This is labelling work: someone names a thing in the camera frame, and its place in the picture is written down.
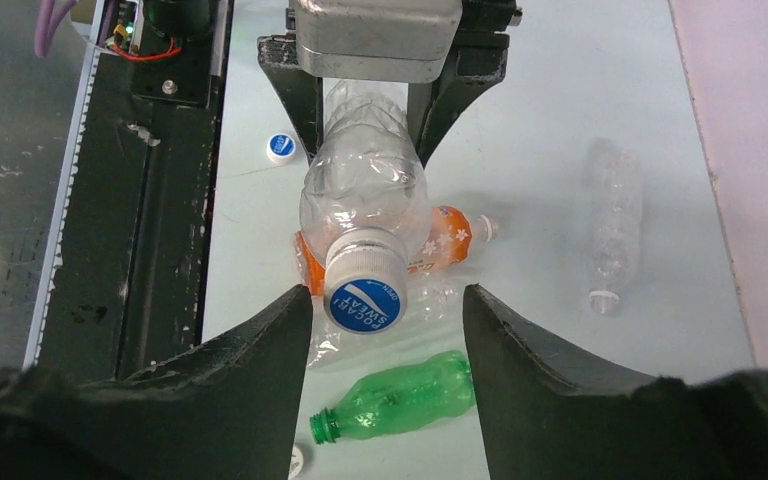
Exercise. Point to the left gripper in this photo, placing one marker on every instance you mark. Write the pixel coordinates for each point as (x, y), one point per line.
(476, 62)

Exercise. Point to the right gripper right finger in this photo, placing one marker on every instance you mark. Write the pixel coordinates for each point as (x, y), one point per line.
(549, 409)

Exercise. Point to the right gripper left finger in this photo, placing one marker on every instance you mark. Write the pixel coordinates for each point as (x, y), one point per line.
(226, 409)

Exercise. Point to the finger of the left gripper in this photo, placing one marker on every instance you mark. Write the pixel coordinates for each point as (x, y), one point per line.
(300, 93)

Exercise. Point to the Pocari Sweat blue cap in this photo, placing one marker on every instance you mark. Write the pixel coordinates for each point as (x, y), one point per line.
(365, 283)

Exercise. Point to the white bottle cap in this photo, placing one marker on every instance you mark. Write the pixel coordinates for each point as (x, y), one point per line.
(297, 462)

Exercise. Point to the green plastic bottle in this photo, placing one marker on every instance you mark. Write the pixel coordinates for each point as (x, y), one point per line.
(399, 400)

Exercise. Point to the orange label bottle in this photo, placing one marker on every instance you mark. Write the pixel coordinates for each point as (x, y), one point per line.
(453, 237)

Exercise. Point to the blue white cap left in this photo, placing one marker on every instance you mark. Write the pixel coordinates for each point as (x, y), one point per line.
(281, 148)

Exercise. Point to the left circuit board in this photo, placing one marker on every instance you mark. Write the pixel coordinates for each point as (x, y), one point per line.
(102, 23)

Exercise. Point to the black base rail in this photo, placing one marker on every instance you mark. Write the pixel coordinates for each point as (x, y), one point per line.
(124, 275)

